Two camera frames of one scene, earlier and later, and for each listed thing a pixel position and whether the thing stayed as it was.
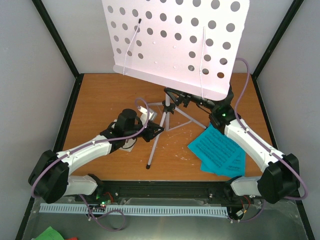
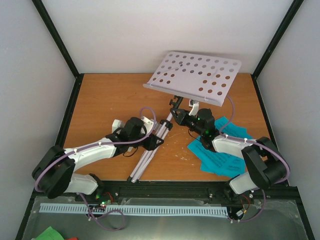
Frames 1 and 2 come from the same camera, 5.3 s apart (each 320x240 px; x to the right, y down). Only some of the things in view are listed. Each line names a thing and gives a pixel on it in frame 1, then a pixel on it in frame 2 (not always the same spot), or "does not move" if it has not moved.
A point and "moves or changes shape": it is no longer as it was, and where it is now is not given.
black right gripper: x=180 y=97 to x=181 y=118
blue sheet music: x=230 y=165 moves or changes shape
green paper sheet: x=49 y=233 does not move
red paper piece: x=72 y=238 does not move
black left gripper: x=152 y=127 to x=150 y=144
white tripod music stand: x=190 y=47 moves or changes shape
